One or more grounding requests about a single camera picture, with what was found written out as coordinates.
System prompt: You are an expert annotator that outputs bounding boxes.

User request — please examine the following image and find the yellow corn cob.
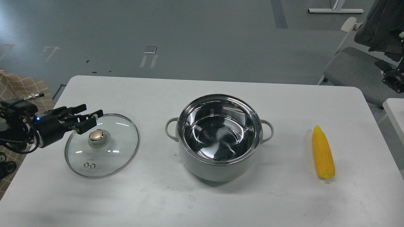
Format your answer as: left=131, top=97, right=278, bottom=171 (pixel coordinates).
left=312, top=125, right=335, bottom=179

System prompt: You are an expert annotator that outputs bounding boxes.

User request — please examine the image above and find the beige checkered cloth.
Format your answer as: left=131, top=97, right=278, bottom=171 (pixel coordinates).
left=0, top=70, right=55, bottom=199

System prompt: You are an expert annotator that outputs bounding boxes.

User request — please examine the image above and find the grey pot with steel rim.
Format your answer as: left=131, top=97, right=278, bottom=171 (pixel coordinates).
left=165, top=94, right=275, bottom=182

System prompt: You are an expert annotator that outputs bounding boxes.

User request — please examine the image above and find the grey office chair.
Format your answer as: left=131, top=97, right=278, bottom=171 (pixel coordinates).
left=317, top=17, right=403, bottom=108

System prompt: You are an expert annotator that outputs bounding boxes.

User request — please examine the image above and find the dark grey jacket on chair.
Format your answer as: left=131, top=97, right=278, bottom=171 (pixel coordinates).
left=354, top=0, right=404, bottom=62

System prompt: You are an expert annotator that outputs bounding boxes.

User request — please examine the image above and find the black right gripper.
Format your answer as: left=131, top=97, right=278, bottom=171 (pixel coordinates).
left=375, top=58, right=404, bottom=94

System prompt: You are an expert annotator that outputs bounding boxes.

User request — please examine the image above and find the glass lid with gold knob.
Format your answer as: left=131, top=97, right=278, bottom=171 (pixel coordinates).
left=64, top=113, right=140, bottom=178

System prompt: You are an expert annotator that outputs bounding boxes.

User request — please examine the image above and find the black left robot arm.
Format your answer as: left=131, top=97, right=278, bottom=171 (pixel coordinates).
left=0, top=93, right=104, bottom=154

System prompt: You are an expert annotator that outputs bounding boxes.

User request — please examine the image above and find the white side table corner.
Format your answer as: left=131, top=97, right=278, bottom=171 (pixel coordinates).
left=383, top=98, right=404, bottom=144

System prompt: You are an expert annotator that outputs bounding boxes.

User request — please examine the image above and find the white desk leg base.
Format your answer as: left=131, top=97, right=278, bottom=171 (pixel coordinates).
left=307, top=0, right=365, bottom=14

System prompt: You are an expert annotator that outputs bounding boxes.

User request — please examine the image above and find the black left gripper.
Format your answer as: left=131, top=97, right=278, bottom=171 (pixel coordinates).
left=33, top=104, right=104, bottom=148

